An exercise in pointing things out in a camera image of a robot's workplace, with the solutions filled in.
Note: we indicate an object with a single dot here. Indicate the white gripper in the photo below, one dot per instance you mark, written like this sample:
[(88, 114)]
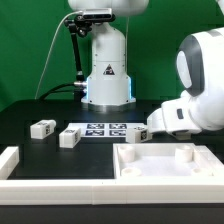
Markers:
[(173, 117)]

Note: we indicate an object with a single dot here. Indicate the white square tabletop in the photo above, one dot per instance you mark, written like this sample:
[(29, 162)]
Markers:
[(165, 160)]

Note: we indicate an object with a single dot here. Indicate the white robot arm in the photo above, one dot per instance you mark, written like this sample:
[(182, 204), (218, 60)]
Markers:
[(199, 63)]

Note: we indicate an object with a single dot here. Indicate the white U-shaped fence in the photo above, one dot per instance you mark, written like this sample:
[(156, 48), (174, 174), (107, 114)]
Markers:
[(208, 189)]

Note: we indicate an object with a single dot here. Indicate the white marker base plate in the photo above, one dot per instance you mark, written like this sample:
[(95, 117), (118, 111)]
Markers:
[(104, 129)]

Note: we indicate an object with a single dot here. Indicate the grey camera on mount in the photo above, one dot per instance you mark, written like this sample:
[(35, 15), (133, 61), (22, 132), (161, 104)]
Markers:
[(97, 14)]

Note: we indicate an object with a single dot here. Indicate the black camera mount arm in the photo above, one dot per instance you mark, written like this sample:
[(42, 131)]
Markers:
[(80, 26)]

